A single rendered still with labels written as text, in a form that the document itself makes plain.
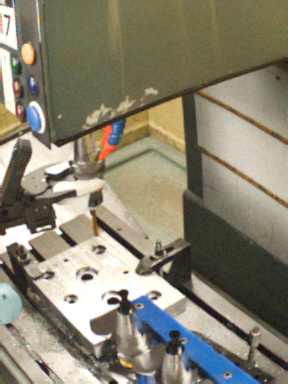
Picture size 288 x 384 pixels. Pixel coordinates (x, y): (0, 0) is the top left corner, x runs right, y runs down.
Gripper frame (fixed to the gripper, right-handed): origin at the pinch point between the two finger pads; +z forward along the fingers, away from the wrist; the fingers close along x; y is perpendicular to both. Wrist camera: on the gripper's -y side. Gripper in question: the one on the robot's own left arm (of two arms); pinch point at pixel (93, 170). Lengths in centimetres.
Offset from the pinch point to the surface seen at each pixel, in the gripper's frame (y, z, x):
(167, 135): 64, 47, -111
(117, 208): 62, 17, -72
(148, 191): 72, 32, -91
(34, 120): -31.2, -11.3, 36.2
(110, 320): 9.6, -5.9, 26.4
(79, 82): -34, -6, 37
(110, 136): -16.3, 0.0, 18.1
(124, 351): 9.0, -6.0, 34.6
